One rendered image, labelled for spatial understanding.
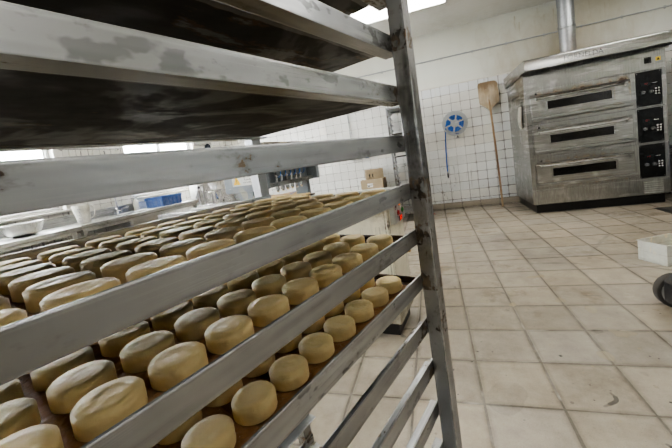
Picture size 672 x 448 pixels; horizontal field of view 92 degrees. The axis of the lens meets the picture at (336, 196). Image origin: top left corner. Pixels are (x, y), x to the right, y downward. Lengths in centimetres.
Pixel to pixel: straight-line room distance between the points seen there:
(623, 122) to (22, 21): 541
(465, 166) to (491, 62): 171
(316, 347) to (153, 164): 32
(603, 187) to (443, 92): 266
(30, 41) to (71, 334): 18
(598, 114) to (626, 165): 73
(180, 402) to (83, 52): 26
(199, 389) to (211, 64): 28
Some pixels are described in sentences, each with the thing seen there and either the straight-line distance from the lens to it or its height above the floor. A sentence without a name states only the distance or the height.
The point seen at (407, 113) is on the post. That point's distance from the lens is 62.
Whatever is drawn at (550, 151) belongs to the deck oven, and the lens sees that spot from 511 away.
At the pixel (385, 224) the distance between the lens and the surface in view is 195.
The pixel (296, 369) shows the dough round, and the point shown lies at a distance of 46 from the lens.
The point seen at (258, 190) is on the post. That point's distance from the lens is 89.
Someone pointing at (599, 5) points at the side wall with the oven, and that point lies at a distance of 671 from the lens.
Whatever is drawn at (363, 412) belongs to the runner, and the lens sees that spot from 54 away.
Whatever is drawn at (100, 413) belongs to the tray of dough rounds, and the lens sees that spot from 34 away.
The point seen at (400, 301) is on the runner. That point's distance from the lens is 59.
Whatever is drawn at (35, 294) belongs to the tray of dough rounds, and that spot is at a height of 106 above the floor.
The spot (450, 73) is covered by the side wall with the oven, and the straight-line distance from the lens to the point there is 610.
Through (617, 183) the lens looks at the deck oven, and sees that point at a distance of 549.
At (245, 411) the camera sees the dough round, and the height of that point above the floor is 88.
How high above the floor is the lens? 113
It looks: 6 degrees down
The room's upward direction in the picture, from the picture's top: 9 degrees counter-clockwise
